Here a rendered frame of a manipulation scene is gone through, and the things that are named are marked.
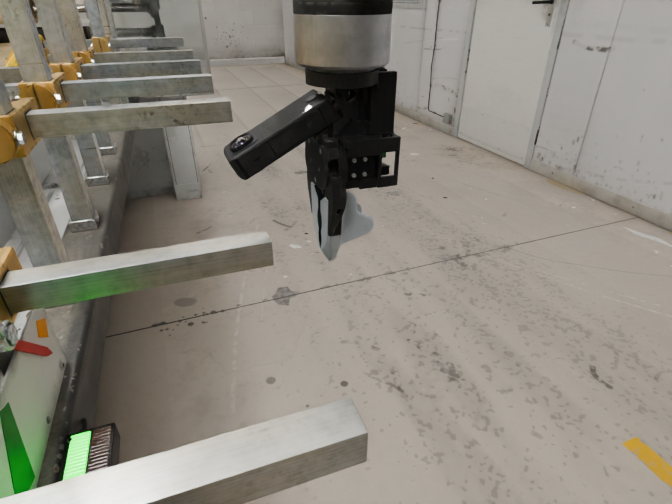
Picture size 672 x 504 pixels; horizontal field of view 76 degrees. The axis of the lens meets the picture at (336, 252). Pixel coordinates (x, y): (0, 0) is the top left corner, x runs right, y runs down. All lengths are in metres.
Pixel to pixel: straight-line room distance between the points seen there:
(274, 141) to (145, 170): 2.54
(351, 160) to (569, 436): 1.21
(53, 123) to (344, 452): 0.55
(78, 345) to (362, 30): 0.51
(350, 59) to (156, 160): 2.57
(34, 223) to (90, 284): 0.23
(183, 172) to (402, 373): 1.87
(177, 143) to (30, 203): 2.13
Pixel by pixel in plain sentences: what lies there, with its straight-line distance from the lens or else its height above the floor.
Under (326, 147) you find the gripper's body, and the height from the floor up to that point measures 0.96.
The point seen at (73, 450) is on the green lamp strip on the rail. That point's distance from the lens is 0.54.
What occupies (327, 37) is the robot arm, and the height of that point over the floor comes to 1.06.
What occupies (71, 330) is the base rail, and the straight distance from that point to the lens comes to 0.69.
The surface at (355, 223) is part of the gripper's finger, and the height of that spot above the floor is 0.87.
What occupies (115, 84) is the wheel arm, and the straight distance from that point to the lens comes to 0.92.
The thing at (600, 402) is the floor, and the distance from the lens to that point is 1.65.
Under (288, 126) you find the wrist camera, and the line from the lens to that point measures 0.43.
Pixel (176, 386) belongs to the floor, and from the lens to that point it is 1.56.
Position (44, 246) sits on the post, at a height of 0.80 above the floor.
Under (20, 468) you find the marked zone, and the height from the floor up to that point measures 0.74.
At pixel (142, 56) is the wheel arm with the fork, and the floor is 0.95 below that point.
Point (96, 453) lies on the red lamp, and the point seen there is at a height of 0.70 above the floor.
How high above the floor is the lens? 1.09
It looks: 30 degrees down
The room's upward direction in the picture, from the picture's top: straight up
